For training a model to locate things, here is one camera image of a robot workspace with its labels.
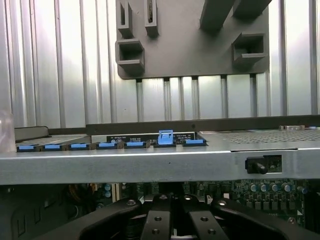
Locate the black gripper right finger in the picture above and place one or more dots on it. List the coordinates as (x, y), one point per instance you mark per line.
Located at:
(202, 225)

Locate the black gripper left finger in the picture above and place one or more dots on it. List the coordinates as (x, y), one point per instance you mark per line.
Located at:
(157, 222)

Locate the white PCI slot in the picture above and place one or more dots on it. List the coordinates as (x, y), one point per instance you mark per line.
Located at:
(116, 191)

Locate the green Dell motherboard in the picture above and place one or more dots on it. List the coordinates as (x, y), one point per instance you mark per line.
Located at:
(250, 192)

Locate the silver PC case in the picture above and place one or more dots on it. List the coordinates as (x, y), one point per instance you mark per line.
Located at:
(125, 162)

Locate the blue slot latch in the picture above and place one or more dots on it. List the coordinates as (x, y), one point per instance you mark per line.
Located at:
(53, 147)
(135, 144)
(107, 145)
(194, 142)
(27, 148)
(166, 138)
(78, 146)

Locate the black regulatory label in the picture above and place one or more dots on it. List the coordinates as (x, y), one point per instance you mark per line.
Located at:
(117, 138)

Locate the grey parts rack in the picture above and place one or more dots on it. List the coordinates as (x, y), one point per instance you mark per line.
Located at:
(187, 50)

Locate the black chassis intrusion switch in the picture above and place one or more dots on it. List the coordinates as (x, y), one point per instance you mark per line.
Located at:
(253, 165)

